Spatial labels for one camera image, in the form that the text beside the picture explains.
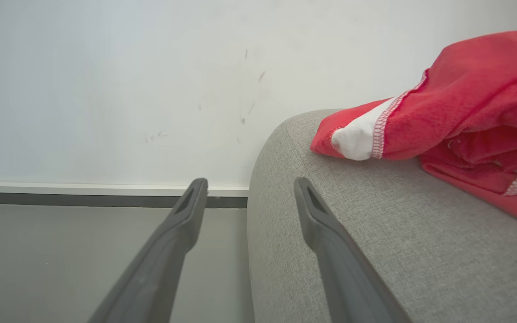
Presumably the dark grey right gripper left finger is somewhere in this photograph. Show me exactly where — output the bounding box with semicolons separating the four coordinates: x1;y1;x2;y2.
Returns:
88;178;209;323

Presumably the beige fabric sofa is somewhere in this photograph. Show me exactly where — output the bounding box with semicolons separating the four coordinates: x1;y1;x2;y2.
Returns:
247;109;517;323

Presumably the red and white garment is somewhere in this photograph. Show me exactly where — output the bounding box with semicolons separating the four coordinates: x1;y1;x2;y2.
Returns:
310;31;517;231

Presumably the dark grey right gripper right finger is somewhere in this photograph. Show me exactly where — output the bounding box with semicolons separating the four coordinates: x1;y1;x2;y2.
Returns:
294;177;414;323

